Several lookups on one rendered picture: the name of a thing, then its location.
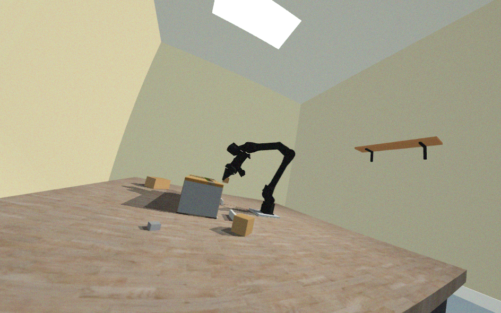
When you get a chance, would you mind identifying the tan cardboard box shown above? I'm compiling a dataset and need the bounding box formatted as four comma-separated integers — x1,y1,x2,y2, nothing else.
231,214,255,237

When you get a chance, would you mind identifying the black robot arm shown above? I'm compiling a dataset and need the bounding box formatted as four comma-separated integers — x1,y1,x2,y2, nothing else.
227,142,295,215

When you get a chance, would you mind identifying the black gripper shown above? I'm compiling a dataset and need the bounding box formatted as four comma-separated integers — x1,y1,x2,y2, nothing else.
222,157,242,181

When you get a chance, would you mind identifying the small tan block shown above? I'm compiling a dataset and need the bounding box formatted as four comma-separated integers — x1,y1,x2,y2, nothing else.
145,176,171,189

